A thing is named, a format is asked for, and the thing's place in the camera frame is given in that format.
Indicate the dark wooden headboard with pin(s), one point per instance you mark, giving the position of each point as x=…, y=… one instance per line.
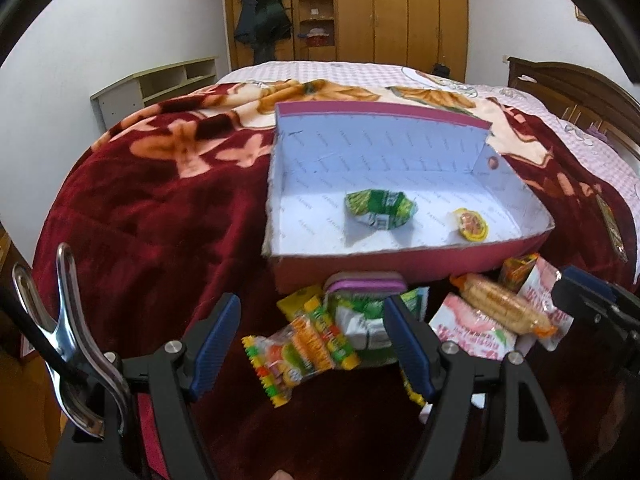
x=560, y=85

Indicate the low white shelf unit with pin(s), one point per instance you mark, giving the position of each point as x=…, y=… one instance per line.
x=125, y=95

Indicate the purple edged snack pack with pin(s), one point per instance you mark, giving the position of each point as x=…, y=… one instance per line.
x=362, y=284

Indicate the silver spring clamp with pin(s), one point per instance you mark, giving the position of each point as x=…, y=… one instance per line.
x=75, y=340

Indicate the small black bag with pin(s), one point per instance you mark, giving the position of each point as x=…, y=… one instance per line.
x=440, y=71

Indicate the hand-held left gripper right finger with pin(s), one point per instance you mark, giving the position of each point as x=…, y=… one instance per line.
x=407, y=355

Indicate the white pink snack packet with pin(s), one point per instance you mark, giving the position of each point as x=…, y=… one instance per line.
x=462, y=332
x=537, y=282

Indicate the hanging dark coats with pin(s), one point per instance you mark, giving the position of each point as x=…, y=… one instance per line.
x=262, y=20

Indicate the orange green candy packet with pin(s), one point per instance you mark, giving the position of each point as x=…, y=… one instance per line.
x=515, y=267

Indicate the wooden wardrobe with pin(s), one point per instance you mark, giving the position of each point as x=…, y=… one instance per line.
x=390, y=10

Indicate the smartphone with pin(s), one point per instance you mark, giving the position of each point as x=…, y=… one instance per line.
x=612, y=230

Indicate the framed wall picture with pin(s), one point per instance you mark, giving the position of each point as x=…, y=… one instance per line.
x=581, y=14

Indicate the green white snack packet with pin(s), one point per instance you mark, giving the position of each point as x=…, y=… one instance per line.
x=360, y=327

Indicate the maroon cardboard box white inside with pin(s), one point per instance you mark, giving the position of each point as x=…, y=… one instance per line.
x=310, y=220

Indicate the small yellow jelly cup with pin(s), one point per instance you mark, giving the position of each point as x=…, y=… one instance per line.
x=471, y=224

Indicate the orange cracker packet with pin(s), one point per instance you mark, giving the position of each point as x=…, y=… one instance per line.
x=505, y=307

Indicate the purple cloth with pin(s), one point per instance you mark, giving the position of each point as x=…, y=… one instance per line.
x=595, y=131

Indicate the crumpled green snack packet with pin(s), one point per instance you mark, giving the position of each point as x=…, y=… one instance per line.
x=380, y=207

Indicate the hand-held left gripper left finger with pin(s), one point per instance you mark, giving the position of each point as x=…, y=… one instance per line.
x=217, y=346

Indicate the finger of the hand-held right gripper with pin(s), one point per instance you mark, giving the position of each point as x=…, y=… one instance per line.
x=585, y=302

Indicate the yellow snack bar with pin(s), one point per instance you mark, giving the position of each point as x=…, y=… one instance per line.
x=297, y=302

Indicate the orange yellow candy packet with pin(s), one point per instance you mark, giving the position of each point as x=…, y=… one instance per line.
x=300, y=355

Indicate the red floral blanket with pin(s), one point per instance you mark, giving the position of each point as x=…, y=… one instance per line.
x=150, y=220

